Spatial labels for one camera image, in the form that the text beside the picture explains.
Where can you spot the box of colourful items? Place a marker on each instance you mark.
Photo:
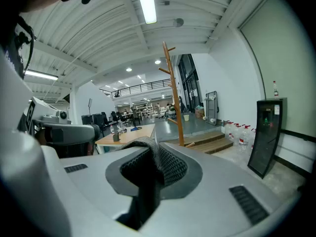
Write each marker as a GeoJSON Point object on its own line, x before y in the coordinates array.
{"type": "Point", "coordinates": [199, 112]}

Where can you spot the yellow waste bin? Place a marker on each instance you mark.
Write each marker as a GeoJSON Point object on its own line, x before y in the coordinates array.
{"type": "Point", "coordinates": [186, 117]}

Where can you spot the studio light stand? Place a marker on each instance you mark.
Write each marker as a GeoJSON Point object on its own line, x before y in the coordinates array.
{"type": "Point", "coordinates": [90, 105]}

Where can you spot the large clear water jug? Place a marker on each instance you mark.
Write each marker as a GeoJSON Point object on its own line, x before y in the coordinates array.
{"type": "Point", "coordinates": [229, 131]}
{"type": "Point", "coordinates": [253, 139]}
{"type": "Point", "coordinates": [244, 139]}
{"type": "Point", "coordinates": [236, 133]}

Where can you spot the clear bottle with red cap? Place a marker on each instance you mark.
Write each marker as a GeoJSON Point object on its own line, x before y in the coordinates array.
{"type": "Point", "coordinates": [275, 90]}

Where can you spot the small black stand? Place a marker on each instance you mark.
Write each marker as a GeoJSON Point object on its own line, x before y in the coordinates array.
{"type": "Point", "coordinates": [116, 137]}

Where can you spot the person's white shirt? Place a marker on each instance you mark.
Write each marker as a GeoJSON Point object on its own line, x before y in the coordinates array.
{"type": "Point", "coordinates": [12, 95]}

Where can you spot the gray platform cart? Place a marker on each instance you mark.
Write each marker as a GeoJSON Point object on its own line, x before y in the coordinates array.
{"type": "Point", "coordinates": [211, 107]}

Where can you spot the blue flat object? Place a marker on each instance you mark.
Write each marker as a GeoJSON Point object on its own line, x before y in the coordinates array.
{"type": "Point", "coordinates": [135, 129]}

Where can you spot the wooden step platform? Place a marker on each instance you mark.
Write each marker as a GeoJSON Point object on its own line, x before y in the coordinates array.
{"type": "Point", "coordinates": [207, 142]}

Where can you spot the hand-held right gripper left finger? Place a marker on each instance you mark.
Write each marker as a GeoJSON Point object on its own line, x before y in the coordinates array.
{"type": "Point", "coordinates": [89, 194]}

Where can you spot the black glass-door fridge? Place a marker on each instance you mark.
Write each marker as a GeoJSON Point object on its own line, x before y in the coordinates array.
{"type": "Point", "coordinates": [266, 137]}

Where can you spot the black mezzanine railing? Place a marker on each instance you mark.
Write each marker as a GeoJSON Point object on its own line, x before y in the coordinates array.
{"type": "Point", "coordinates": [143, 86]}

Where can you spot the round ceiling smoke detector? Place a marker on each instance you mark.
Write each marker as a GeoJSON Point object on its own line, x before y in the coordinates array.
{"type": "Point", "coordinates": [178, 22]}

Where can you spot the long ceiling tube light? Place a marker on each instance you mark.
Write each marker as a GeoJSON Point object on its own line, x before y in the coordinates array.
{"type": "Point", "coordinates": [146, 1]}
{"type": "Point", "coordinates": [40, 74]}

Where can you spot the wooden table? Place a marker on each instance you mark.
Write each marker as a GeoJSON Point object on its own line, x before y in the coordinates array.
{"type": "Point", "coordinates": [138, 133]}

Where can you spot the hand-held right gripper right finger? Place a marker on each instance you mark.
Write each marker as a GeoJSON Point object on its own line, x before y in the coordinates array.
{"type": "Point", "coordinates": [212, 181]}

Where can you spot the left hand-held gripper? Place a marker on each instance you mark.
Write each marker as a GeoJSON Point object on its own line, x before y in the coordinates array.
{"type": "Point", "coordinates": [47, 110]}

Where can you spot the wooden coat rack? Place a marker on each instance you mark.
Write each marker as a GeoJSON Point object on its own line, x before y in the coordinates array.
{"type": "Point", "coordinates": [178, 112]}

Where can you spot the black office chair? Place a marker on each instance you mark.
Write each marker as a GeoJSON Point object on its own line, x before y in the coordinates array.
{"type": "Point", "coordinates": [115, 117]}
{"type": "Point", "coordinates": [106, 120]}

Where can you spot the small water bottle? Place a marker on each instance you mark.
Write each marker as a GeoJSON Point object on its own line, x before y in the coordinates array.
{"type": "Point", "coordinates": [112, 130]}

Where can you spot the black cabinet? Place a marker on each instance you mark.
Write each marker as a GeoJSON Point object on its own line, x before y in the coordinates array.
{"type": "Point", "coordinates": [90, 122]}

